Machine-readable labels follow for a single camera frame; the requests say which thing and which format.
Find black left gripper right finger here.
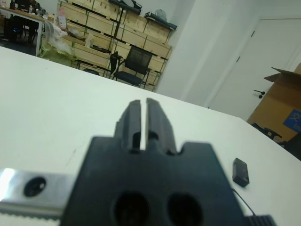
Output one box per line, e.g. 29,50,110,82
145,97,176,156

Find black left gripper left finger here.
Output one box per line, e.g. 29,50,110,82
114,99,143,154

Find black handheld camera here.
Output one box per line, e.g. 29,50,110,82
232,157,250,188

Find brown cardboard box blue label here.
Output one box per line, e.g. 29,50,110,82
248,62,301,143

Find black waste bin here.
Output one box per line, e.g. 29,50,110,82
83,67,100,76

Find black mesh office chair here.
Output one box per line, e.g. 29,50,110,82
109,46,157,89

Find yellow green bag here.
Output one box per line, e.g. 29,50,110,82
37,43,77,65

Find dark flat case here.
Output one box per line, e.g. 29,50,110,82
108,0,142,13
143,11,177,31

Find clear plastic wrap pile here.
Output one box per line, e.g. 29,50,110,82
44,20,71,51

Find white plastic bag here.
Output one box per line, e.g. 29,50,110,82
154,8,168,22

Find stacked wooden crates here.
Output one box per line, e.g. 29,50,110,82
56,0,174,93

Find red white package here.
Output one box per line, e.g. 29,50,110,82
58,6,68,31

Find white door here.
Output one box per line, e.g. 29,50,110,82
206,17,301,123

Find black computer tower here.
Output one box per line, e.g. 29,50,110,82
4,15,25,42

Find black computer monitor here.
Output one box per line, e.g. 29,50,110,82
10,0,31,9

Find white frame desk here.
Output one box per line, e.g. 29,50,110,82
0,6,46,57

